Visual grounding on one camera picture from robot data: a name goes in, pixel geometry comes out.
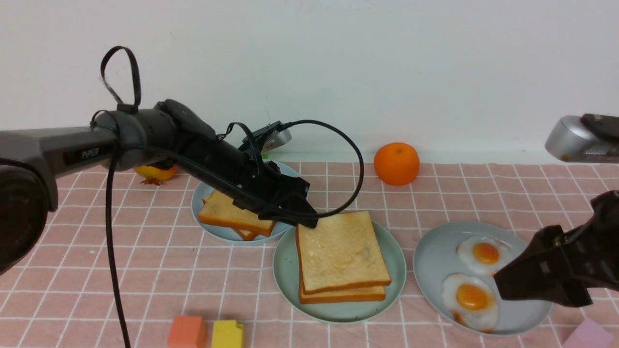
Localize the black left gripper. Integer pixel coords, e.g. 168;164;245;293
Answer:
232;160;319;229

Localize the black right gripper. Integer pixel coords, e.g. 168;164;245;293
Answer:
493;191;618;308

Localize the fried egg front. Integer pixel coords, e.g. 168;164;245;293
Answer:
442;273;498;333

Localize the fried egg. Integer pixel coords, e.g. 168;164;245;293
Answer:
456;235;515;277
442;273;498;333

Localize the toast slice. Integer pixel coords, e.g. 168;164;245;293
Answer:
197;190;276;236
295;211;392;295
298;279;386;305
233;229;259;241

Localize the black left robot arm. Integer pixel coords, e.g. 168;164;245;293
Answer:
0;99;318;273

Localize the fried egg back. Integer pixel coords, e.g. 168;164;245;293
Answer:
456;235;515;277

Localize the mint green centre plate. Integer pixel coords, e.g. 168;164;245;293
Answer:
273;221;407;325

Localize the light blue bread plate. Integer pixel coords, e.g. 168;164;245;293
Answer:
192;181;292;246

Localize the blue-grey egg plate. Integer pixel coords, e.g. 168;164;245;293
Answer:
413;221;553;337

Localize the pink foam cube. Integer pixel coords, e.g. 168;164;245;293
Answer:
561;319;614;348

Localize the orange fruit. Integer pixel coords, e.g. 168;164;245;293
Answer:
373;142;420;187

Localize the yellow foam cube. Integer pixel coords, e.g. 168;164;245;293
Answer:
210;319;245;348

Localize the red persimmon fruit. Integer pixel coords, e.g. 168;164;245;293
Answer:
133;166;178;186

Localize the orange foam cube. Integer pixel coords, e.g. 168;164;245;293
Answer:
167;315;207;348

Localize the pink checkered tablecloth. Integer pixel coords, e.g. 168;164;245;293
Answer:
0;163;618;348

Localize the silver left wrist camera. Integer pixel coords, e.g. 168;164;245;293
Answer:
238;121;292;153

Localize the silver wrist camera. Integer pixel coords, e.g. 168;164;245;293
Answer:
238;121;292;153
545;113;619;164

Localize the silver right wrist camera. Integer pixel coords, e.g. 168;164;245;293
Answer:
545;113;619;164

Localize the black left camera cable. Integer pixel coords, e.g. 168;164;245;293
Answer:
91;46;365;348

